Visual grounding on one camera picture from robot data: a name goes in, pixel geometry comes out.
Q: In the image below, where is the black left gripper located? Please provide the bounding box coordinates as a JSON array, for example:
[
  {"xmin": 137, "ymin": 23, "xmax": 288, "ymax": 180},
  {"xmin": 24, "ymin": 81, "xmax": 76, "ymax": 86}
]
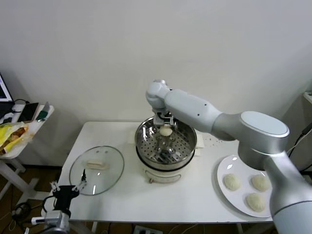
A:
[{"xmin": 49, "ymin": 168, "xmax": 88, "ymax": 213}]

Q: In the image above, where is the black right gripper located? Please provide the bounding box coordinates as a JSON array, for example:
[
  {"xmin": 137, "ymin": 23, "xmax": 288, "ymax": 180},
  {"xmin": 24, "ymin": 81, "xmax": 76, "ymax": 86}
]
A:
[{"xmin": 153, "ymin": 110, "xmax": 176, "ymax": 130}]

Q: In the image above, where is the white steamed baozi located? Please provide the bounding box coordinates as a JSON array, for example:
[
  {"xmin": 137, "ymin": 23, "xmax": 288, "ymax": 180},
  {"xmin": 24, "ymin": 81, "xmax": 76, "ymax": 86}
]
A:
[
  {"xmin": 223, "ymin": 173, "xmax": 242, "ymax": 191},
  {"xmin": 159, "ymin": 126, "xmax": 173, "ymax": 137},
  {"xmin": 251, "ymin": 174, "xmax": 271, "ymax": 192},
  {"xmin": 245, "ymin": 192, "xmax": 267, "ymax": 212}
]

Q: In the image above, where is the glass pot lid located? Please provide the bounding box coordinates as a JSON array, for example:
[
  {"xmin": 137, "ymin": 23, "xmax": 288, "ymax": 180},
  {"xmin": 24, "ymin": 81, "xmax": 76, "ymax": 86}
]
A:
[{"xmin": 69, "ymin": 145, "xmax": 125, "ymax": 196}]

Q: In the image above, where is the stainless steel steamer basket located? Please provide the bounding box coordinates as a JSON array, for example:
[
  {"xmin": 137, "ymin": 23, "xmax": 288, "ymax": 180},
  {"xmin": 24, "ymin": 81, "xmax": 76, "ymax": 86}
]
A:
[{"xmin": 128, "ymin": 116, "xmax": 204, "ymax": 171}]

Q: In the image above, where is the white side table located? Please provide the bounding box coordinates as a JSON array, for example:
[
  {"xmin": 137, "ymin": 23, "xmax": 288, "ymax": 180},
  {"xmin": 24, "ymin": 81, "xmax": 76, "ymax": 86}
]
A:
[{"xmin": 0, "ymin": 104, "xmax": 56, "ymax": 205}]

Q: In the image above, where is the white round plate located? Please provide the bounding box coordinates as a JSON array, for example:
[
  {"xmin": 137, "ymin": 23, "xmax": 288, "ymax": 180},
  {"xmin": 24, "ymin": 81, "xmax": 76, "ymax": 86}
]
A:
[{"xmin": 216, "ymin": 155, "xmax": 273, "ymax": 218}]

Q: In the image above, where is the yellow snack bag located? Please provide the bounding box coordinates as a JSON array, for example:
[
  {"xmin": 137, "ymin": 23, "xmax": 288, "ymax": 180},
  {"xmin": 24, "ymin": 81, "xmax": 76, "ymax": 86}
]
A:
[{"xmin": 0, "ymin": 121, "xmax": 35, "ymax": 156}]

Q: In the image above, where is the black smartphone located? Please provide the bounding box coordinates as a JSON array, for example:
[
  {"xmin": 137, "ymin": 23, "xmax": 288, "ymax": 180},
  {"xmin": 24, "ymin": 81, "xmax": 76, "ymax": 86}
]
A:
[{"xmin": 17, "ymin": 102, "xmax": 40, "ymax": 123}]

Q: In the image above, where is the white floor power strip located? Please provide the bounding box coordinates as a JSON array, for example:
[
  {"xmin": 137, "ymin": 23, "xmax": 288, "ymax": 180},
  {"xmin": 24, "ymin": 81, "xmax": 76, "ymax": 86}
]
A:
[{"xmin": 134, "ymin": 225, "xmax": 156, "ymax": 234}]

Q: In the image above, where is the open laptop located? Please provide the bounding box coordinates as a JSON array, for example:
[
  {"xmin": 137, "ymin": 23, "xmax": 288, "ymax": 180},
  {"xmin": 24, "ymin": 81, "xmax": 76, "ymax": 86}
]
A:
[{"xmin": 0, "ymin": 72, "xmax": 15, "ymax": 117}]

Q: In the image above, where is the white shelf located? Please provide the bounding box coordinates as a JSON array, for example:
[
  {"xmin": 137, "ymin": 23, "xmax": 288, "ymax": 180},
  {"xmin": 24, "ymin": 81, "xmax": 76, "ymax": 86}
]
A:
[{"xmin": 303, "ymin": 91, "xmax": 312, "ymax": 108}]

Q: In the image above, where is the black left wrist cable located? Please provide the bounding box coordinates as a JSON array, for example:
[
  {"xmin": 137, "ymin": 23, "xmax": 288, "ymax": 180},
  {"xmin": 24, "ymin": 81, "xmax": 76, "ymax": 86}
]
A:
[{"xmin": 42, "ymin": 196, "xmax": 56, "ymax": 213}]

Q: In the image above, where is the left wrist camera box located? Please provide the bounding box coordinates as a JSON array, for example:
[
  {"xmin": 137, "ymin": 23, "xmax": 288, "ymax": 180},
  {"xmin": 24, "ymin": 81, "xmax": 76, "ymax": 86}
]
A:
[{"xmin": 31, "ymin": 211, "xmax": 64, "ymax": 226}]

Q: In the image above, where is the green handled scraper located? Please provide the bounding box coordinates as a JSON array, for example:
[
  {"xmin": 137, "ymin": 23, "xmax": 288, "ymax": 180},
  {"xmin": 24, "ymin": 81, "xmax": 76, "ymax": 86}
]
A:
[{"xmin": 36, "ymin": 101, "xmax": 51, "ymax": 122}]

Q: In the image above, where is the black laptop cable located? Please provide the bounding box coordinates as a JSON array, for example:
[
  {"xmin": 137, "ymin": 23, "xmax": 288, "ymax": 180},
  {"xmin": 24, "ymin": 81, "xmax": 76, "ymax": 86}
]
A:
[{"xmin": 13, "ymin": 98, "xmax": 31, "ymax": 113}]

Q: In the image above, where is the black hanging cable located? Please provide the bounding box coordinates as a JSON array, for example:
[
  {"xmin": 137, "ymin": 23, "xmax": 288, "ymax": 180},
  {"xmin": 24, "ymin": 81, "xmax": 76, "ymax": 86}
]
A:
[{"xmin": 289, "ymin": 133, "xmax": 306, "ymax": 156}]

